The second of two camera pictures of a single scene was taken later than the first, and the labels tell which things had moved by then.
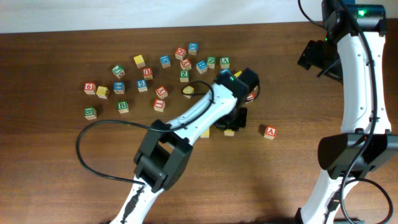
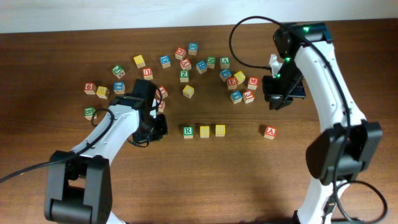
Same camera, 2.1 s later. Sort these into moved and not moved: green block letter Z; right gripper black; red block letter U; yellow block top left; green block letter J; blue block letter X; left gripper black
Moved: right gripper black; left gripper black
Not moved: red block letter U; blue block letter X; yellow block top left; green block letter Z; green block letter J
